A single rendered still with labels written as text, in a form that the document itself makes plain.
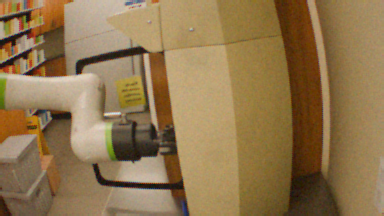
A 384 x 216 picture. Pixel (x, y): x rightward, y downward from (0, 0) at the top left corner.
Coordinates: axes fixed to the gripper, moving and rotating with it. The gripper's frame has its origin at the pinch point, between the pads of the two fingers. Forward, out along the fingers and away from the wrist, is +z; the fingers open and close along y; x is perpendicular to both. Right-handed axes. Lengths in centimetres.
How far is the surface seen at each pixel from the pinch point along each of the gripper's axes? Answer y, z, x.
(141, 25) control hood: -14.1, -13.9, -27.3
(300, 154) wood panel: 23.3, 20.6, 17.9
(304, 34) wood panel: 23.6, 25.4, -18.7
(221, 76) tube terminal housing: -13.9, -0.5, -15.3
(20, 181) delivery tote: 138, -165, 77
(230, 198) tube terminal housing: -14.1, -0.7, 10.2
